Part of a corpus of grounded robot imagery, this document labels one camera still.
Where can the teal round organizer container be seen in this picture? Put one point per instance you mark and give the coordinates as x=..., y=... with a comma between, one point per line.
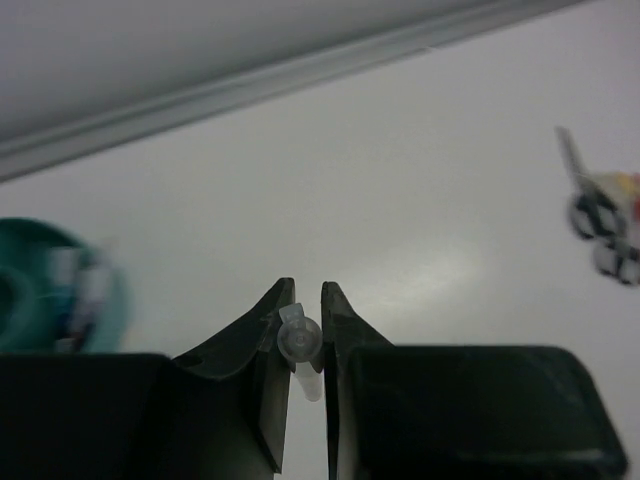
x=27, y=319

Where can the red gel pen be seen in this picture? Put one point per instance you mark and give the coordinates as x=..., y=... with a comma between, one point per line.
x=634, y=199

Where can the clear red pen cap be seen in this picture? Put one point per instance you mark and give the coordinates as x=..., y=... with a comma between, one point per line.
x=300, y=342

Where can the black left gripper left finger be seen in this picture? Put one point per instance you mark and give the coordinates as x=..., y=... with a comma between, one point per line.
x=217, y=411

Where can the black handled scissors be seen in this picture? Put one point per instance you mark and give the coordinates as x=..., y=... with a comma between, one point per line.
x=593, y=212
x=617, y=258

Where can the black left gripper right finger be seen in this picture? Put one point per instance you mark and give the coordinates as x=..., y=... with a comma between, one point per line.
x=458, y=411

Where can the aluminium frame rail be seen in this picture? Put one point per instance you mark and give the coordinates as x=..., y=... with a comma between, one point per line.
x=81, y=77

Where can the tan eraser block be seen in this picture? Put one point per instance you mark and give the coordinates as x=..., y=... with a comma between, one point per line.
x=619, y=186

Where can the blue and white pen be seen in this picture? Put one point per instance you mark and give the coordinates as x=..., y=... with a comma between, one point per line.
x=81, y=281

